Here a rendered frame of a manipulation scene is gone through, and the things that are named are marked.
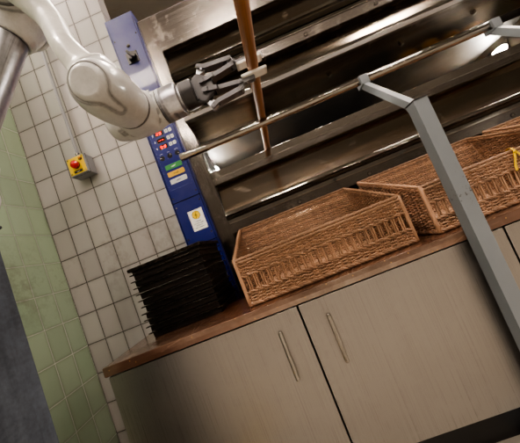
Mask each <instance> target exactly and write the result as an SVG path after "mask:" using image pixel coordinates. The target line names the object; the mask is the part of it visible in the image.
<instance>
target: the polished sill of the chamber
mask: <svg viewBox="0 0 520 443"><path fill-rule="evenodd" d="M519 52H520V43H519V44H516V45H515V46H513V47H509V48H506V49H504V50H502V51H500V52H498V53H495V54H492V55H490V56H488V57H486V58H483V59H481V60H478V61H477V62H473V63H471V64H469V65H466V66H465V67H462V68H460V69H456V70H454V71H452V72H450V73H448V74H445V75H443V76H440V77H438V78H435V79H433V80H431V81H428V82H427V83H425V84H421V85H418V86H416V87H415V88H412V89H410V90H408V91H404V92H402V93H400V94H401V95H404V96H407V97H409V98H412V97H413V96H416V95H418V94H420V93H423V92H425V91H428V90H430V89H433V88H435V87H438V86H439V85H441V84H445V83H447V82H450V81H451V80H454V79H456V78H458V77H461V76H464V75H466V74H468V73H471V72H473V71H475V70H477V69H481V68H483V67H485V66H487V65H489V64H492V63H494V62H498V61H500V60H502V59H504V58H506V57H509V56H511V55H513V54H516V53H519ZM391 105H394V104H393V103H390V102H388V101H386V100H383V101H381V102H378V103H377V104H374V105H371V106H368V107H366V108H365V109H362V110H360V111H357V112H355V113H352V114H350V115H347V116H345V117H343V118H341V119H339V120H335V121H333V122H330V123H329V124H327V125H324V126H322V127H318V128H316V129H314V130H312V131H310V132H307V133H305V134H302V135H300V136H297V137H295V138H293V139H291V140H289V141H286V142H283V143H280V144H279V145H277V146H274V147H272V148H269V149H267V150H264V151H262V152H260V153H257V154H255V155H253V156H250V157H247V158H245V159H242V160H241V161H239V162H236V163H233V164H230V165H229V166H226V167H224V168H222V169H219V170H217V171H214V172H212V173H210V176H211V178H212V180H215V179H216V178H220V177H223V176H225V175H227V174H229V173H231V172H234V171H237V170H240V169H241V168H244V167H246V166H248V165H251V164H253V163H256V162H258V161H261V160H263V159H265V158H267V157H269V156H273V155H275V154H277V153H279V152H282V151H284V150H286V149H289V148H292V147H294V146H296V145H299V144H301V143H303V142H306V141H309V140H311V139H313V138H315V137H317V136H320V135H322V134H326V133H327V132H330V131H332V130H334V129H337V128H339V127H342V126H344V125H347V124H349V123H351V122H353V121H355V120H359V119H361V118H364V117H365V116H368V115H370V114H372V113H375V112H378V111H380V110H382V109H385V108H387V107H389V106H391Z"/></svg>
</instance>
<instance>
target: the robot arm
mask: <svg viewBox="0 0 520 443"><path fill-rule="evenodd" d="M49 46H50V47H51V48H52V50H53V52H54V54H55V55H56V56H57V58H58V59H59V60H60V62H61V63H62V64H63V66H64V67H65V68H66V70H67V71H68V73H67V78H66V80H67V86H68V89H69V92H70V94H71V96H72V98H73V99H74V100H75V101H76V102H77V104H79V105H80V106H81V107H82V108H83V109H84V110H85V111H86V112H87V113H89V114H91V115H93V116H95V117H96V118H98V119H100V120H102V121H104V122H105V126H106V128H107V129H108V131H109V132H110V134H111V135H112V136H113V137H114V138H115V139H117V140H119V141H121V142H132V141H137V140H140V139H143V138H146V137H149V136H150V135H152V134H156V133H158V132H160V131H161V130H163V129H164V128H165V127H167V126H168V125H169V124H171V123H174V122H175V121H177V120H181V119H182V118H184V117H187V116H188V114H189V113H188V111H194V110H196V109H198V108H200V107H201V106H202V105H209V106H211V107H212V108H213V110H214V111H215V112H217V111H218V110H219V109H220V107H221V106H223V105H225V104H226V103H228V102H230V101H232V100H234V99H235V98H238V97H240V96H241V95H243V94H244V93H245V91H244V88H245V85H247V84H250V83H253V82H255V81H256V78H257V77H259V76H262V75H264V74H267V67H266V65H265V64H264V65H263V66H261V67H258V68H256V69H252V70H251V71H249V72H246V73H244V74H242V75H241V77H242V78H239V79H236V80H233V81H229V82H226V83H223V84H216V83H217V81H219V80H220V79H221V78H223V77H224V76H226V75H228V74H230V73H231V72H233V71H234V70H236V69H238V71H240V70H243V69H246V68H247V63H246V60H245V56H243V57H241V58H239V59H237V60H236V59H235V58H231V56H230V55H226V56H223V57H221V58H218V59H216V60H213V61H210V62H206V63H197V64H196V65H195V67H196V69H197V70H196V75H194V77H193V78H191V79H185V80H184V81H181V82H179V83H177V86H176V85H175V84H174V83H169V84H166V85H164V86H162V87H160V88H157V89H155V90H153V91H143V90H141V89H140V88H139V87H138V86H137V85H136V84H135V83H134V82H133V81H132V80H131V78H130V76H129V75H128V74H126V73H125V72H124V71H123V70H122V69H120V68H119V67H118V66H116V65H115V64H114V63H113V62H111V61H110V60H109V59H108V58H107V57H106V56H104V55H103V54H100V53H89V52H88V51H87V50H85V49H84V48H83V47H82V46H81V45H80V44H79V43H78V42H77V41H76V40H75V38H74V36H73V34H72V32H71V31H70V29H69V26H68V24H67V22H66V21H65V19H64V18H63V17H62V15H61V14H60V12H58V11H57V10H56V8H55V7H54V5H53V4H52V3H51V2H50V0H0V131H1V128H2V125H3V123H4V119H5V116H6V113H7V111H8V109H9V106H10V103H11V99H12V97H13V94H14V91H15V89H16V86H17V84H18V80H19V77H20V74H21V72H22V69H23V67H24V64H25V60H26V57H27V56H28V55H31V54H34V53H39V52H42V51H44V50H46V49H47V48H48V47H49ZM212 71H214V72H212ZM209 72H210V73H209ZM205 73H209V74H207V75H205V76H203V75H204V74H205ZM224 92H226V94H224V95H222V96H220V97H218V98H216V99H215V100H214V99H213V98H214V97H215V96H219V95H220V94H221V93H224ZM1 203H2V199H1V196H0V208H1Z"/></svg>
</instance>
